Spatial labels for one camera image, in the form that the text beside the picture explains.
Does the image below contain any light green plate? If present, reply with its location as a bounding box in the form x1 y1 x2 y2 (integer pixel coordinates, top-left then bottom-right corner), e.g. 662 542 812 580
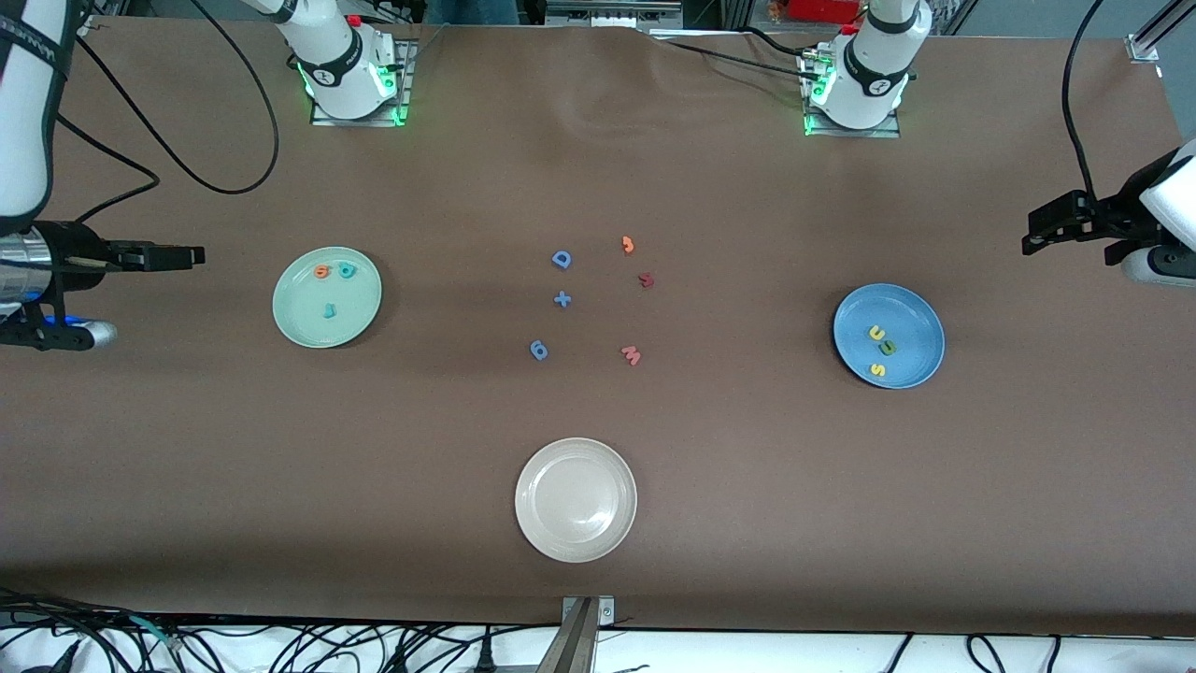
272 247 383 350

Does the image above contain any blue plate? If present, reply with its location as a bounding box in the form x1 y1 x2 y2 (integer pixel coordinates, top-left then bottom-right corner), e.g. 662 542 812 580
833 283 946 390

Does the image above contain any red box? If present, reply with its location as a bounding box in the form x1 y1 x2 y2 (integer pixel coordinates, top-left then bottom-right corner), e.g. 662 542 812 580
771 0 865 24

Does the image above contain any person in blue jeans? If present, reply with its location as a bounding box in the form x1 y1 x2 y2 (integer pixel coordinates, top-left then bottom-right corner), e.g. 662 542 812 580
425 0 520 26

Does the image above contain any beige plate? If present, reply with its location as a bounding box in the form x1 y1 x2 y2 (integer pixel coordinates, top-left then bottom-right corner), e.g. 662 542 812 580
515 437 638 564

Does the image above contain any grey metal rack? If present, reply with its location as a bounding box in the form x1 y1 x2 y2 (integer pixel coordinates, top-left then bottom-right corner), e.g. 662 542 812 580
547 0 683 27

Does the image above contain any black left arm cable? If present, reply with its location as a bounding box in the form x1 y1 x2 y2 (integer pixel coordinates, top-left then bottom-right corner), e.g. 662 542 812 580
1061 0 1108 207

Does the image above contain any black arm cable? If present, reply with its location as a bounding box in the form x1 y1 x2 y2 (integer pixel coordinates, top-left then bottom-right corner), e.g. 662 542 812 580
1061 0 1108 207
51 0 281 225

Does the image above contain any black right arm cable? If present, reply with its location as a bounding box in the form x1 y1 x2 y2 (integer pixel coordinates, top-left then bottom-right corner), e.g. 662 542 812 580
51 0 281 225

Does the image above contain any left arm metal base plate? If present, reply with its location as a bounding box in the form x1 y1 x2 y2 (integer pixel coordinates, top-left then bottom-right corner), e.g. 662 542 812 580
804 51 903 139

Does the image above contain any black cable on tabletop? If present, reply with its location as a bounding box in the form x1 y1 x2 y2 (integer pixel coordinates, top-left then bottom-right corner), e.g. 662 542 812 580
665 39 812 78
743 28 823 59

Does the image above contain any teal cable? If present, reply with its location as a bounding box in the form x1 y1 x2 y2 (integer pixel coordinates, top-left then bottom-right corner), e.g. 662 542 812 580
129 613 184 652

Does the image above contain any metal clamp bracket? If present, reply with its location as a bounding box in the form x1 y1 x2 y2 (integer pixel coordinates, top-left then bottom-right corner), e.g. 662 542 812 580
537 595 616 673

